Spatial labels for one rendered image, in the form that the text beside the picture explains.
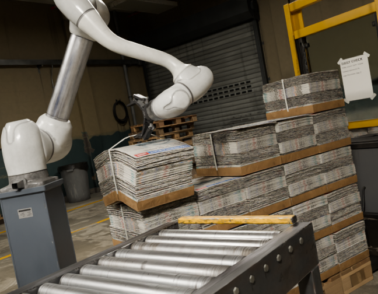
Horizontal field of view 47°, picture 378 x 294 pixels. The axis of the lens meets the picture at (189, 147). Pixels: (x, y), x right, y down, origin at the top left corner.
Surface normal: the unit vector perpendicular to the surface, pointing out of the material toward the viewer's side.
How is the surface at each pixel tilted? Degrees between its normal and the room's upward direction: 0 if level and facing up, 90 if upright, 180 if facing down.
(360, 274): 90
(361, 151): 90
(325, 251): 89
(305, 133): 90
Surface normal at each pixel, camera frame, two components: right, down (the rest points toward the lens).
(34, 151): 0.78, -0.10
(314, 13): -0.62, 0.15
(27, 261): -0.07, 0.07
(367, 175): -0.81, 0.18
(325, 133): 0.55, -0.06
